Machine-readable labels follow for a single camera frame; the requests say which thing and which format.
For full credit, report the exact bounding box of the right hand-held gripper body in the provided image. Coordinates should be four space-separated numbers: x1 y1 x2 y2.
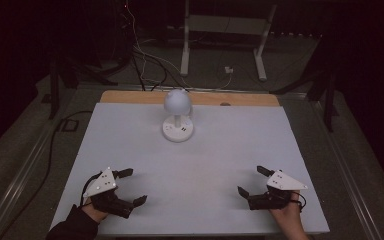
246 169 309 211

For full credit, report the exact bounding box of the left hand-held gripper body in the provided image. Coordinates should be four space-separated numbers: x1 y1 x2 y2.
82 166 136 220

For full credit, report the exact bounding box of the person's left hand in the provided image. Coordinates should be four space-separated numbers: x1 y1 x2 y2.
80 197 110 224

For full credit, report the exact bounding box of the person's right hand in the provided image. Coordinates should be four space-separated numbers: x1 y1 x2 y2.
268 191 304 232

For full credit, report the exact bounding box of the white table cover sheet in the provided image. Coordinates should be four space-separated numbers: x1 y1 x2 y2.
49 101 331 236

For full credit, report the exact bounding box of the white round-head desk lamp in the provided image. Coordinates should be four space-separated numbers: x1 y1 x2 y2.
161 87 195 144

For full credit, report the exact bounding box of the black tripod stand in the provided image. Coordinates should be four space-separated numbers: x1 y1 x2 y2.
269 64 340 133

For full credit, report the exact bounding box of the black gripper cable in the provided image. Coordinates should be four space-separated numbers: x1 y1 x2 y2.
292 191 308 212
79 171 104 207

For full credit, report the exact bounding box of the long black floor cable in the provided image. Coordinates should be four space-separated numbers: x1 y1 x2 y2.
0 109 94 240

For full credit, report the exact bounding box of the metal floor rail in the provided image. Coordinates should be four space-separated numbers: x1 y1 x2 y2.
0 128 56 240
309 99 384 240

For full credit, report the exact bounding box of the bundle of black cables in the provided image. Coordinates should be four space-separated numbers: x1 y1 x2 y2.
113 43 189 92

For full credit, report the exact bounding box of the white cable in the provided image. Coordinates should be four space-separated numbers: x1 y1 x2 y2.
125 0 234 92

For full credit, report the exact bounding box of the white metal stand frame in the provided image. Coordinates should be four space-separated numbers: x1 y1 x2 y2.
179 0 279 83

